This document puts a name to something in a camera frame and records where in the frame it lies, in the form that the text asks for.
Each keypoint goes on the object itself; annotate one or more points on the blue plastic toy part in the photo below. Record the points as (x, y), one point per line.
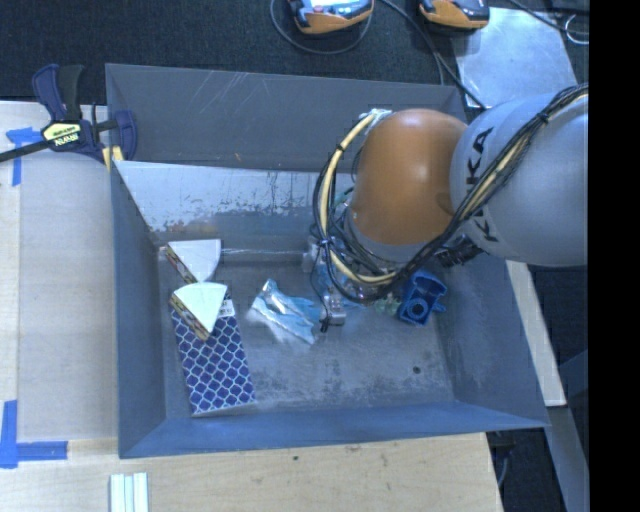
(417, 300)

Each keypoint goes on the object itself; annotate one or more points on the white wedge with patterned edge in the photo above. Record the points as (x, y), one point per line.
(197, 257)
(202, 302)

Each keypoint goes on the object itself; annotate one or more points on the grey metal bin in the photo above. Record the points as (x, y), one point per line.
(350, 370)

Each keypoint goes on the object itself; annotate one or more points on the blue white patterned flat box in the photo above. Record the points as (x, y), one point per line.
(217, 370)

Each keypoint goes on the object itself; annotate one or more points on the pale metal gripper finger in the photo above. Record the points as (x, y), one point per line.
(287, 327)
(280, 296)

